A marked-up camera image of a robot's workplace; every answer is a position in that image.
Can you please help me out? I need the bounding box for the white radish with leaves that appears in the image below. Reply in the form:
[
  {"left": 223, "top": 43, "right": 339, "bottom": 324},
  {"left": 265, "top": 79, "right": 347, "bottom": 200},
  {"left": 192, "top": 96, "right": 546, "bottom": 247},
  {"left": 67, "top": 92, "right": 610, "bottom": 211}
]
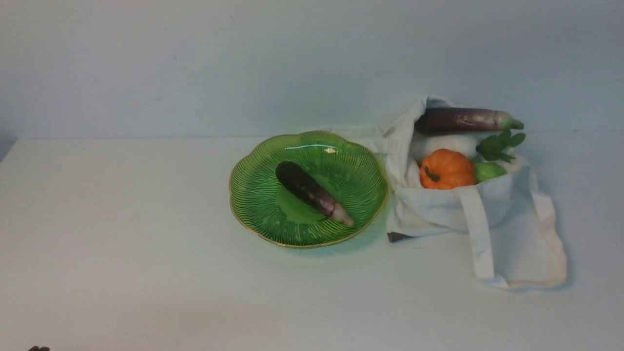
[{"left": 409, "top": 131, "right": 526, "bottom": 164}]

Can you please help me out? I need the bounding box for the green glass flower plate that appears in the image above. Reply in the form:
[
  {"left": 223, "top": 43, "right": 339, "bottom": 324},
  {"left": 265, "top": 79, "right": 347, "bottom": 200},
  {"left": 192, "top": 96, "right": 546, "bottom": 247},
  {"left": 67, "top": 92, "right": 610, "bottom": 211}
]
[{"left": 229, "top": 131, "right": 389, "bottom": 249}]

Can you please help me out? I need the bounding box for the small green vegetable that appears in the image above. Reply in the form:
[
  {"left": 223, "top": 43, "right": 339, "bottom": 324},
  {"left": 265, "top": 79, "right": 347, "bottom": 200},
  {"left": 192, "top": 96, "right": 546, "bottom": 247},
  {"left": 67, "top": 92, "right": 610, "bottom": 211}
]
[{"left": 474, "top": 162, "right": 507, "bottom": 184}]

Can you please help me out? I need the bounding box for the dark object at edge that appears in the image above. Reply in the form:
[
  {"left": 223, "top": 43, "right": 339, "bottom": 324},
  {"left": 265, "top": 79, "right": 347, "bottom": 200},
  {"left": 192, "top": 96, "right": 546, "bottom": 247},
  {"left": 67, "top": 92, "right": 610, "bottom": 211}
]
[{"left": 28, "top": 345, "right": 50, "bottom": 351}]

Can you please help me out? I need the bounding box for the orange toy pumpkin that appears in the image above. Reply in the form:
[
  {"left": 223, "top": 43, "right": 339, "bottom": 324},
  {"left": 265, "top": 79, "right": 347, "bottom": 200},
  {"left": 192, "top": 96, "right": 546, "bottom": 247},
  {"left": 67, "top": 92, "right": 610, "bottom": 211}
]
[{"left": 420, "top": 149, "right": 477, "bottom": 190}]

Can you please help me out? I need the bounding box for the purple eggplant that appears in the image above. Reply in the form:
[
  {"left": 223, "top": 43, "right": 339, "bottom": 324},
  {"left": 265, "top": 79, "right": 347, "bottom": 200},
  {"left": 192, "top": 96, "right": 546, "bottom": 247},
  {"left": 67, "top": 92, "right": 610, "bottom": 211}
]
[
  {"left": 414, "top": 107, "right": 524, "bottom": 136},
  {"left": 275, "top": 161, "right": 356, "bottom": 227}
]

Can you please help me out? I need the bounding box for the white cloth tote bag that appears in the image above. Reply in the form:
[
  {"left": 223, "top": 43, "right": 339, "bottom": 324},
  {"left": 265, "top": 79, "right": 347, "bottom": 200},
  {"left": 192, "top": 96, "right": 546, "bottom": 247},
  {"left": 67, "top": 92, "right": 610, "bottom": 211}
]
[{"left": 330, "top": 97, "right": 567, "bottom": 290}]

